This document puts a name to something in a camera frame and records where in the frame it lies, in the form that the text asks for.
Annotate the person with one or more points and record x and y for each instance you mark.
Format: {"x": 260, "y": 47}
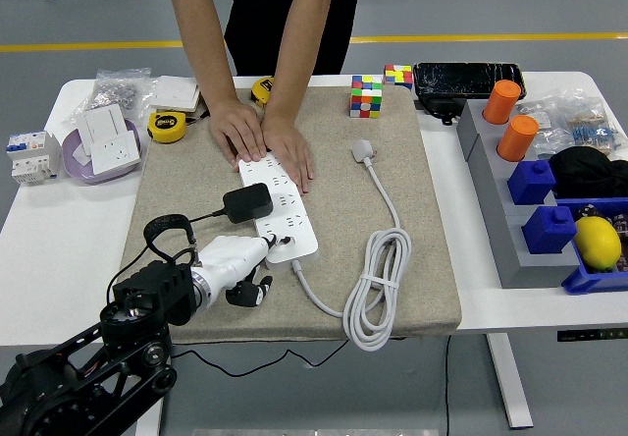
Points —
{"x": 289, "y": 14}

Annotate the orange cylinder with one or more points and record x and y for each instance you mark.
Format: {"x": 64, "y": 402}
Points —
{"x": 503, "y": 102}
{"x": 519, "y": 139}

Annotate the white table leg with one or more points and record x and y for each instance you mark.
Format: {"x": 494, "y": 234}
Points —
{"x": 149, "y": 416}
{"x": 510, "y": 382}

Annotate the grey-brown fabric mat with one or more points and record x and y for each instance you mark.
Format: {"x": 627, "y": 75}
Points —
{"x": 235, "y": 318}

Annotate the black wrapped tray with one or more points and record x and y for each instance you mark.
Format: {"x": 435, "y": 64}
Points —
{"x": 468, "y": 78}

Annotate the clear bag of resistors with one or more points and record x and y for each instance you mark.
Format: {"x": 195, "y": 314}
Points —
{"x": 596, "y": 131}

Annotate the black table control panel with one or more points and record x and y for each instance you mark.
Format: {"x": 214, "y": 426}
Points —
{"x": 591, "y": 336}

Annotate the small white card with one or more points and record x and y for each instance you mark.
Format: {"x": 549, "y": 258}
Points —
{"x": 81, "y": 154}

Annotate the clear bag of screws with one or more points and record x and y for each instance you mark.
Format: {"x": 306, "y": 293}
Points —
{"x": 118, "y": 90}

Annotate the person's right hand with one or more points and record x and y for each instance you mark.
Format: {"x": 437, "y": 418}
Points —
{"x": 240, "y": 131}

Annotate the person's right forearm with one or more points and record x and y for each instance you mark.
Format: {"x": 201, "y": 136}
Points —
{"x": 201, "y": 23}

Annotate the blue knobbed block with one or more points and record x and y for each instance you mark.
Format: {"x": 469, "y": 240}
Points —
{"x": 532, "y": 183}
{"x": 549, "y": 232}

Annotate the black plug adapter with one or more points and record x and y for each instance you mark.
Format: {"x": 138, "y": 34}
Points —
{"x": 247, "y": 202}

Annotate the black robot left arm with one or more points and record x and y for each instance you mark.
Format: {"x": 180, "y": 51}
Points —
{"x": 147, "y": 288}

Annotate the white power strip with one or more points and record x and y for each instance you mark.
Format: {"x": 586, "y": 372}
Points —
{"x": 304, "y": 237}

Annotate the white socket plate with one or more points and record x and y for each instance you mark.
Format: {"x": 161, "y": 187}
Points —
{"x": 117, "y": 153}

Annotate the yellow lemon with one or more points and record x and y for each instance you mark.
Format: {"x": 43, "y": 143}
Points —
{"x": 597, "y": 243}

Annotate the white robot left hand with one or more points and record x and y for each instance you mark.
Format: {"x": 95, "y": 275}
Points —
{"x": 230, "y": 259}

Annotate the large yellow tape measure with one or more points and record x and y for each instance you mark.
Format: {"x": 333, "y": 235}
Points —
{"x": 167, "y": 125}

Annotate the small yellow tape measure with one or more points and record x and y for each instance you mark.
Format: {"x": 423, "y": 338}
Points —
{"x": 260, "y": 90}

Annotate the person's left forearm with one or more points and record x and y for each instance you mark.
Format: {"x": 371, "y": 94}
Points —
{"x": 304, "y": 38}

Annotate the purple bowl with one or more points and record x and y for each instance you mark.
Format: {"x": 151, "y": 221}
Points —
{"x": 98, "y": 175}

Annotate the black device with tab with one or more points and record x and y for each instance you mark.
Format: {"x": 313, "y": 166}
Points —
{"x": 441, "y": 107}

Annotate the clear bag of small parts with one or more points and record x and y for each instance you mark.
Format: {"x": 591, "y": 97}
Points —
{"x": 549, "y": 136}

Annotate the person's left hand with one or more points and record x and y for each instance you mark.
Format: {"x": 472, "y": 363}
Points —
{"x": 289, "y": 146}

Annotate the white wall switch panel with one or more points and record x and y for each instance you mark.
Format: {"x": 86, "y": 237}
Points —
{"x": 172, "y": 93}

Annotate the small colourful puzzle cube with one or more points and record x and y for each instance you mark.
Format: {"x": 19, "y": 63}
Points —
{"x": 398, "y": 75}

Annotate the white circuit breaker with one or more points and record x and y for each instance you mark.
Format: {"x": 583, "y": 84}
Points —
{"x": 32, "y": 156}

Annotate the grey stepped block holder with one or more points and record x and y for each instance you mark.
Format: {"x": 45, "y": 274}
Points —
{"x": 510, "y": 230}

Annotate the black cloth bundle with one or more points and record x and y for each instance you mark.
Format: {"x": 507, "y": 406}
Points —
{"x": 589, "y": 171}

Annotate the white switch plate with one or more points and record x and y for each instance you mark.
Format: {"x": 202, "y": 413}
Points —
{"x": 100, "y": 122}

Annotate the blue plastic bin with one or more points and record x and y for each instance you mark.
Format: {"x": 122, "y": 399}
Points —
{"x": 593, "y": 281}

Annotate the large colourful puzzle cube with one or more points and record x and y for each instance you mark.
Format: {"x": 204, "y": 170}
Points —
{"x": 367, "y": 95}

